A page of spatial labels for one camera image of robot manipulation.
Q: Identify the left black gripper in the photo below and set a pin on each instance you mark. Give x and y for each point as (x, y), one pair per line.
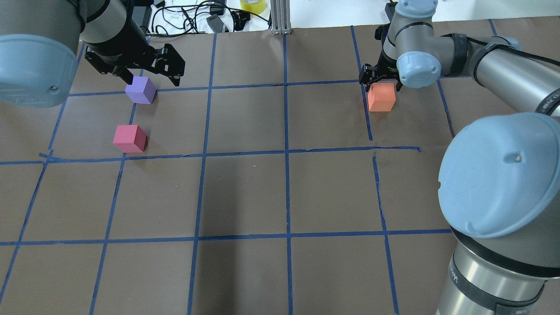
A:
(117, 40)

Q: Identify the orange foam cube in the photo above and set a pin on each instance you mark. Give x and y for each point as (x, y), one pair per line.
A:
(381, 97)

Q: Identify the pink foam cube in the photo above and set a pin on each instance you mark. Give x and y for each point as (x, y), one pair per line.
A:
(130, 138)

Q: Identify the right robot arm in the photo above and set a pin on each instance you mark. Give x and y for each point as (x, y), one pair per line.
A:
(500, 176)

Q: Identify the purple foam cube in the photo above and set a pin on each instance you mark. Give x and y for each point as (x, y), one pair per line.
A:
(141, 91)

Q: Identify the yellow tape roll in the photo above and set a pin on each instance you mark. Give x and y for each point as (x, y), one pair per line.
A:
(253, 6)

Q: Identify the aluminium frame post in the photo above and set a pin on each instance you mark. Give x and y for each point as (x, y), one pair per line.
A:
(280, 23)

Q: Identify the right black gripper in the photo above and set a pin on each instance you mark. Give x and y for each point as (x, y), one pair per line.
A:
(386, 64)

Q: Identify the black power adapter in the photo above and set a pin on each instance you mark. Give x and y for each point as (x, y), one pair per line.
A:
(141, 16)

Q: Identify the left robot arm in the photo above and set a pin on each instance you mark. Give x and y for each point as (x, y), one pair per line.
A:
(39, 41)

